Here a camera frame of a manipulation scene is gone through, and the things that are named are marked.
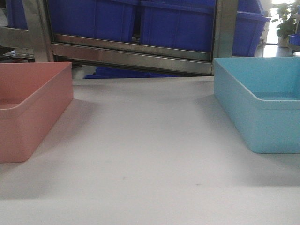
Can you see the pink plastic box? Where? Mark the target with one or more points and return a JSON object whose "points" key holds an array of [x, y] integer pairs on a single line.
{"points": [[32, 98]]}

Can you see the blue bin behind left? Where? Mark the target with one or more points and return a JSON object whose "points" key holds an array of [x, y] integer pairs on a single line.
{"points": [[101, 19]]}

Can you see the blue bin behind centre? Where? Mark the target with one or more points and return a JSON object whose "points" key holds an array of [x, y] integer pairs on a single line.
{"points": [[177, 25]]}

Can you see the stainless steel shelf rack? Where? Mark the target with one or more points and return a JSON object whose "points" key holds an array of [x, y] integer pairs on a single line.
{"points": [[40, 43]]}

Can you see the light blue plastic box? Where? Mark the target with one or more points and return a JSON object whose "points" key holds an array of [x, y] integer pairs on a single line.
{"points": [[262, 98]]}

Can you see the small blue bin far right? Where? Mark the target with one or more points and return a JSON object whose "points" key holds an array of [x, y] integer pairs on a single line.
{"points": [[294, 39]]}

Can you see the green potted plant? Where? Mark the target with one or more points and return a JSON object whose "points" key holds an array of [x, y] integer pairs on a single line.
{"points": [[285, 9]]}

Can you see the blue bin behind right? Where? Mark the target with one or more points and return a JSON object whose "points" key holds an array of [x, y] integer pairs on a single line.
{"points": [[249, 27]]}

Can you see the blue bin far left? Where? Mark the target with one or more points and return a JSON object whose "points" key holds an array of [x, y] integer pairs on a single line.
{"points": [[15, 14]]}

